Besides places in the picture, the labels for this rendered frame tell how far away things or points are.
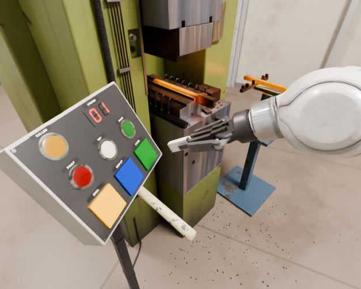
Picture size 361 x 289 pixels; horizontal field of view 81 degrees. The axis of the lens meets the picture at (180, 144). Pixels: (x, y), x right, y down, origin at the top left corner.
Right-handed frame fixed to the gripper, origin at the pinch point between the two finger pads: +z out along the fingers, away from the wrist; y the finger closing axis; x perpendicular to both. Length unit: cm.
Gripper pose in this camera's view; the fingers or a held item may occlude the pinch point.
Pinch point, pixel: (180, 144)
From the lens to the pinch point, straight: 58.1
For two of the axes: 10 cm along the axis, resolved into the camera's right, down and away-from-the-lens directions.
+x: -4.7, -7.8, -4.0
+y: 3.2, -5.8, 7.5
